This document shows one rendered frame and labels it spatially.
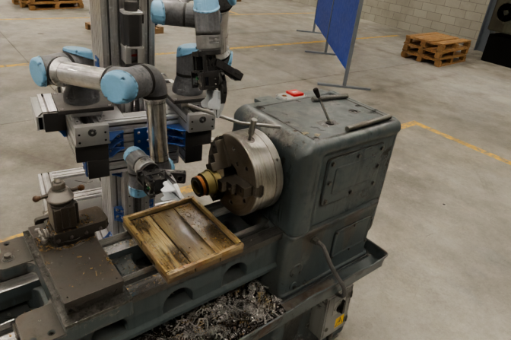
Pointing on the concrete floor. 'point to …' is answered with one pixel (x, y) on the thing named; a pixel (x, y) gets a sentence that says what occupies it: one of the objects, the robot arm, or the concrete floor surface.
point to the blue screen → (341, 7)
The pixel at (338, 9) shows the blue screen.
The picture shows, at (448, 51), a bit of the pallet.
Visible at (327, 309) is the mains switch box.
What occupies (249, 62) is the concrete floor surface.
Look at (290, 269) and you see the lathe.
